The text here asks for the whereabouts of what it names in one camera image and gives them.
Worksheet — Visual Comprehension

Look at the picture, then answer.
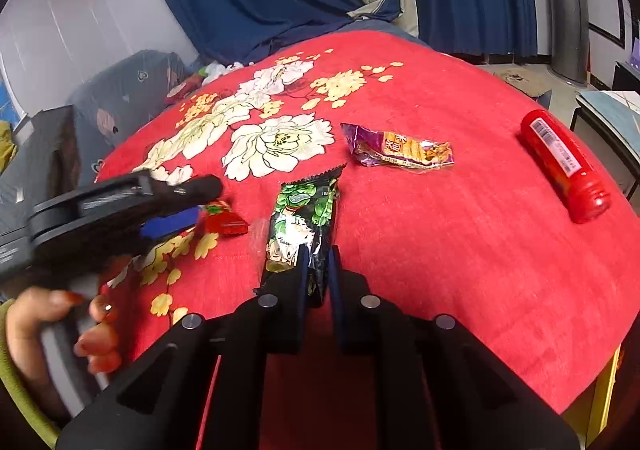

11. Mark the red plastic bottle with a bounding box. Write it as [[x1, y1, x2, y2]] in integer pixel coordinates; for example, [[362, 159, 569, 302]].
[[520, 109, 612, 225]]

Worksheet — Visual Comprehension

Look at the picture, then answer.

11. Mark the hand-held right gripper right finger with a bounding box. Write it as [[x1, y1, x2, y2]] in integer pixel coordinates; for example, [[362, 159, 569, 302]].
[[328, 246, 582, 450]]

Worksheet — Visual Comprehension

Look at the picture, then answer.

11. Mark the green black snack wrapper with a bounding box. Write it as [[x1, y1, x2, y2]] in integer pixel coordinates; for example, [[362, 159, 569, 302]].
[[252, 164, 348, 308]]

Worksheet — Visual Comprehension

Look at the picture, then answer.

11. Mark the dark blue cloth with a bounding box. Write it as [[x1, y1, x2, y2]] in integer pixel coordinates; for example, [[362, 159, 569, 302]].
[[345, 14, 432, 49]]

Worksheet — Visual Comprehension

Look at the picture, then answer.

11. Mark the dark television cabinet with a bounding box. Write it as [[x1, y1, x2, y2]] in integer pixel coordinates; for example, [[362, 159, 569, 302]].
[[612, 60, 640, 93]]

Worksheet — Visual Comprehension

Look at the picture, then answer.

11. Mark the grey metal pipe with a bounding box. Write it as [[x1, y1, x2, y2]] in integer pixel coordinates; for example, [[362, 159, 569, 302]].
[[520, 0, 592, 84]]

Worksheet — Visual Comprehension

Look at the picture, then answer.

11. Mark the purple orange snack wrapper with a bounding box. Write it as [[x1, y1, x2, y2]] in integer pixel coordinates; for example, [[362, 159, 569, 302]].
[[341, 122, 456, 171]]

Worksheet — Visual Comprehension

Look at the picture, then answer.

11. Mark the red floral blanket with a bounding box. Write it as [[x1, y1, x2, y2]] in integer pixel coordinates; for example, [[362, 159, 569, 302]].
[[94, 30, 640, 450]]

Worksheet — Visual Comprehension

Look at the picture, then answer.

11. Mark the white and blue coffee table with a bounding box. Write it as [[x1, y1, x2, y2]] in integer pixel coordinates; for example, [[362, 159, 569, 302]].
[[574, 90, 640, 203]]

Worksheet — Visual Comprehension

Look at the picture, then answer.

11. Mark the grey floral cushion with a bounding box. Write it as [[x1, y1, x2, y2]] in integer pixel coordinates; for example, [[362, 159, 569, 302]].
[[65, 49, 195, 187]]

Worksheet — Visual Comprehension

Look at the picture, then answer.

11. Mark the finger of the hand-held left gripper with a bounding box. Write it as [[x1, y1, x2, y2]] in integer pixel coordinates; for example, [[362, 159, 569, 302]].
[[139, 206, 207, 252], [149, 174, 224, 212]]

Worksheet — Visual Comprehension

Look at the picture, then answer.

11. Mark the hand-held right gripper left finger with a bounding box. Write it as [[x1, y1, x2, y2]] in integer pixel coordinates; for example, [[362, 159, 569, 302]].
[[57, 246, 310, 450]]

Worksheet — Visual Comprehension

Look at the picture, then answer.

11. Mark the red candy wrapper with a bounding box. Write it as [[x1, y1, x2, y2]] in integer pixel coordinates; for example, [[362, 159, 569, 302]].
[[202, 199, 250, 236]]

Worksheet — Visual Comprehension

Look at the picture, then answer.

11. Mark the person's left hand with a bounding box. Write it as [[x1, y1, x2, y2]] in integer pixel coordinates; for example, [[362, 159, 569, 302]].
[[4, 286, 124, 425]]

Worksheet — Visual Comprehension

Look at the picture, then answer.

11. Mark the white crumpled paper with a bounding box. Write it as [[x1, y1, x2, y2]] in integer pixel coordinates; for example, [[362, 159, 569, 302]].
[[201, 60, 252, 87]]

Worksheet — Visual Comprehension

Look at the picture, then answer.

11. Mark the person's left forearm green sleeve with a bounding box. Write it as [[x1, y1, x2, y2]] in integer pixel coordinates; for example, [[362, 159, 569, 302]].
[[0, 300, 59, 449]]

